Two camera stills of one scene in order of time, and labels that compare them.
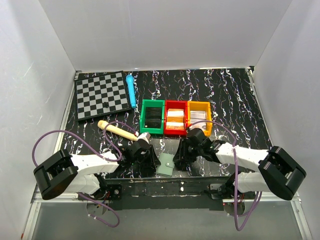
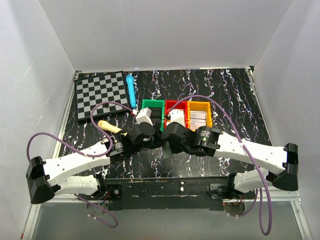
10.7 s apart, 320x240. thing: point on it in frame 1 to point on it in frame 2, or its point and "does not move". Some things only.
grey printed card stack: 196,116 does not move
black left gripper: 153,160 to 159,141
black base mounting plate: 186,193 does not move
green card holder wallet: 166,165 to 167,151
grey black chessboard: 91,93 does not move
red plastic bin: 175,104 does not move
